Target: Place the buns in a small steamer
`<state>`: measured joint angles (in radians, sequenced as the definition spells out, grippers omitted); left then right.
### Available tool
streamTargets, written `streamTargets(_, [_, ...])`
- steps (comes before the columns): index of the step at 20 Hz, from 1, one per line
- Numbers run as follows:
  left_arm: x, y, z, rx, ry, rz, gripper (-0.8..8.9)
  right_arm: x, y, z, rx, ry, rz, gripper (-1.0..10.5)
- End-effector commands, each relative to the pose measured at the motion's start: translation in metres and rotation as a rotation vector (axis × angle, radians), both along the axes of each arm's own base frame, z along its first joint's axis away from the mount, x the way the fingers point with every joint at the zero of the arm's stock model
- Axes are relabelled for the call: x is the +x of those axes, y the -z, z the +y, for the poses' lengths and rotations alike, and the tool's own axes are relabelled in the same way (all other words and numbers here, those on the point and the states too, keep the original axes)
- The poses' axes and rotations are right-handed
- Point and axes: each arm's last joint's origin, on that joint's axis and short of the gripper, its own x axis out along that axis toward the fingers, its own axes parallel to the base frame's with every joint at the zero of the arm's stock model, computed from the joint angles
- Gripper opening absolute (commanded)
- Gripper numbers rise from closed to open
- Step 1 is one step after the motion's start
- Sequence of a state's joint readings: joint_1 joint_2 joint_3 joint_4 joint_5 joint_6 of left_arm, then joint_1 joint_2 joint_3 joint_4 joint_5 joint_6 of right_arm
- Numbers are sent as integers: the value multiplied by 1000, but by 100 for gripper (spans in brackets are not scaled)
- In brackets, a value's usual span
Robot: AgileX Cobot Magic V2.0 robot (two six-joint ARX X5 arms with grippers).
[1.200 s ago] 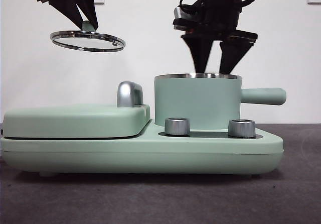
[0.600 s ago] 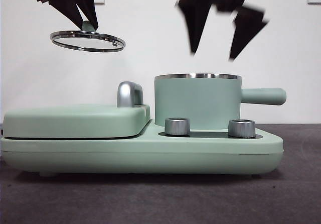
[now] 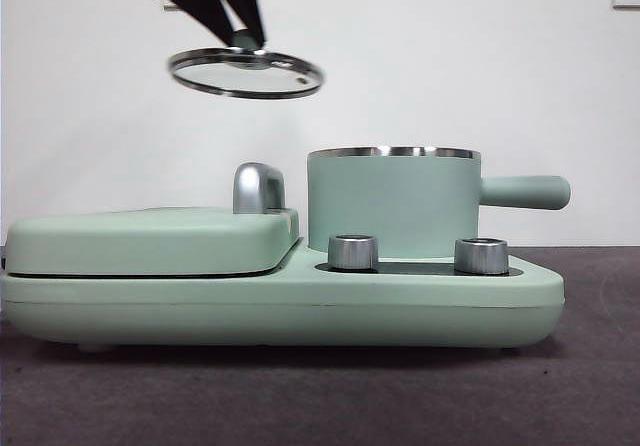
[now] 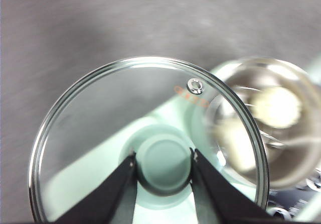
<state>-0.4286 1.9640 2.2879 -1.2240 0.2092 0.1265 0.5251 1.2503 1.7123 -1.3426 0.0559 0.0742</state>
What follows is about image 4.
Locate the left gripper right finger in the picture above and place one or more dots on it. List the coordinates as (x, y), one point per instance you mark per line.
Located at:
(220, 199)

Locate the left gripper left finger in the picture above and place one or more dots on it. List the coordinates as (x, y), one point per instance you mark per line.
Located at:
(110, 199)

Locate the smooth white steamed bun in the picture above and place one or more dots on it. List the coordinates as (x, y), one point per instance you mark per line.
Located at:
(235, 146)

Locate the glass pot lid green knob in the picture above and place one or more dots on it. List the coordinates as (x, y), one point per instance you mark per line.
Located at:
(100, 108)

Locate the ridged bun with green dots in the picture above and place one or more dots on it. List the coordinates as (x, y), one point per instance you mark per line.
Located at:
(276, 108)

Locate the black control panel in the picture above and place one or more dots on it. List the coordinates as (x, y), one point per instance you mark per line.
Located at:
(293, 201)

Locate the green breakfast machine base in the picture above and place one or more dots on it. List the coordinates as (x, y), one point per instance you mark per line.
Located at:
(160, 113)

